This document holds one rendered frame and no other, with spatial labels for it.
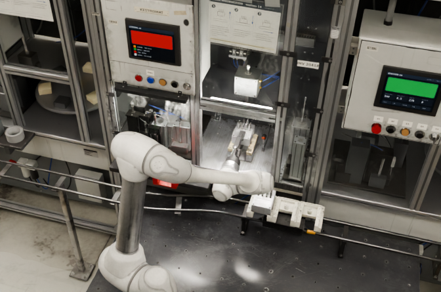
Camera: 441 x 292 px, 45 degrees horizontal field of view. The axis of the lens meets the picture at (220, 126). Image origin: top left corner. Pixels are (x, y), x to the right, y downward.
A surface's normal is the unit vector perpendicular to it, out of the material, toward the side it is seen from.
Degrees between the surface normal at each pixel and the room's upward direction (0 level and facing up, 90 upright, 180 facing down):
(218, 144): 0
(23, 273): 0
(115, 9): 90
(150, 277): 9
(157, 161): 45
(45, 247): 0
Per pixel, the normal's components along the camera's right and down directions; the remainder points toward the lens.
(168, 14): -0.27, 0.62
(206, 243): 0.01, -0.77
